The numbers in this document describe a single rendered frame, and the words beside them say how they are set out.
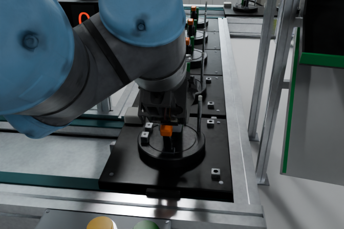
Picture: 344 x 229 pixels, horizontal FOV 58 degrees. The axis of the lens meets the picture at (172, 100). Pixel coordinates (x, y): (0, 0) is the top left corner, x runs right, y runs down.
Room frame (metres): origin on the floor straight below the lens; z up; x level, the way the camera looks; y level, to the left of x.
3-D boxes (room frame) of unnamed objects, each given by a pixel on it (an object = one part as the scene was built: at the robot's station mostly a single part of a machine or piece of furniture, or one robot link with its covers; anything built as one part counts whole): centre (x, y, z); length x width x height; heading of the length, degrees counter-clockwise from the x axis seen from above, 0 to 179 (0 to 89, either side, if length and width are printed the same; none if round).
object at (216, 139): (0.53, 0.00, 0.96); 0.24 x 0.24 x 0.02; 84
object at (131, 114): (0.63, 0.09, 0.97); 0.05 x 0.05 x 0.04; 84
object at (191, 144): (0.53, 0.00, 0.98); 0.14 x 0.14 x 0.02
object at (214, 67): (1.02, -0.05, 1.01); 0.24 x 0.24 x 0.13; 84
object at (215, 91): (0.78, -0.03, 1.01); 0.24 x 0.24 x 0.13; 84
